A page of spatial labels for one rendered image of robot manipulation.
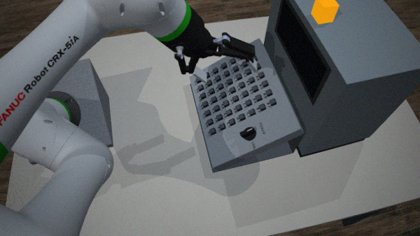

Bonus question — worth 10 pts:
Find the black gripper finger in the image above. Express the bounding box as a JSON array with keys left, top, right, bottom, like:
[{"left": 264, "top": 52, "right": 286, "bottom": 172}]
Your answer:
[
  {"left": 204, "top": 32, "right": 257, "bottom": 71},
  {"left": 174, "top": 53, "right": 207, "bottom": 83}
]

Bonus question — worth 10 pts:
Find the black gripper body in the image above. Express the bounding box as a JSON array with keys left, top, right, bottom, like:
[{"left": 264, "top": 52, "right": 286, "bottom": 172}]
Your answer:
[{"left": 183, "top": 28, "right": 218, "bottom": 58}]

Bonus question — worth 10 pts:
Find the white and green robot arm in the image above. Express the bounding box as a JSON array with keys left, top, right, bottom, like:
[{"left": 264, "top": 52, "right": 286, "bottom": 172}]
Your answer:
[{"left": 0, "top": 0, "right": 204, "bottom": 236}]

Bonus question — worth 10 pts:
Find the grey machine console with keypad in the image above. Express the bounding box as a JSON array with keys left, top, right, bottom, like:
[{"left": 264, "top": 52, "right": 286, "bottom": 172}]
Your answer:
[{"left": 190, "top": 0, "right": 420, "bottom": 173}]

